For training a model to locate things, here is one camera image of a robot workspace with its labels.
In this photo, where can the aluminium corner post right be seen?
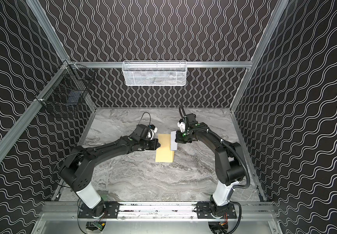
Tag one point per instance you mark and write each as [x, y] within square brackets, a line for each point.
[265, 38]

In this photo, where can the aluminium left side rail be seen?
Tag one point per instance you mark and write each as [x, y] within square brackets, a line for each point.
[9, 140]

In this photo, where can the aluminium corner post left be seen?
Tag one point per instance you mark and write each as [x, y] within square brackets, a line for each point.
[49, 30]

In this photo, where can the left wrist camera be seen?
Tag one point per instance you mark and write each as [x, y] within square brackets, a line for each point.
[152, 130]

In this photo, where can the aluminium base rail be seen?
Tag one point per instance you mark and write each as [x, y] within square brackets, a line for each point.
[158, 211]

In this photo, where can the aluminium corner post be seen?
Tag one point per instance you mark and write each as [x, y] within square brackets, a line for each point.
[49, 30]
[265, 38]

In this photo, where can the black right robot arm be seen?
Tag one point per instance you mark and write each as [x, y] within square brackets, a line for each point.
[230, 165]

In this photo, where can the white wire basket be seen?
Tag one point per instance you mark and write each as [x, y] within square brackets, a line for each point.
[155, 76]

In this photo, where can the blue floral letter paper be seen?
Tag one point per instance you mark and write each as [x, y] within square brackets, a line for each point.
[173, 143]

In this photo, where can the aluminium back crossbar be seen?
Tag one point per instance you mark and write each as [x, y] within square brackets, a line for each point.
[180, 64]

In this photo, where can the tan kraft envelope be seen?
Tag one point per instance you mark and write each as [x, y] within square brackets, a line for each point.
[164, 153]

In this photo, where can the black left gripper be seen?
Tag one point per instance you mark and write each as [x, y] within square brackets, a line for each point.
[150, 144]

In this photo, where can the black wire basket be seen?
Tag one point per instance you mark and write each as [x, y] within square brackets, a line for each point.
[67, 98]

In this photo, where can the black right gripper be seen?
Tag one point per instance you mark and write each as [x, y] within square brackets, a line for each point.
[180, 137]

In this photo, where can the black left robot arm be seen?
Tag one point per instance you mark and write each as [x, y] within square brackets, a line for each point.
[77, 169]

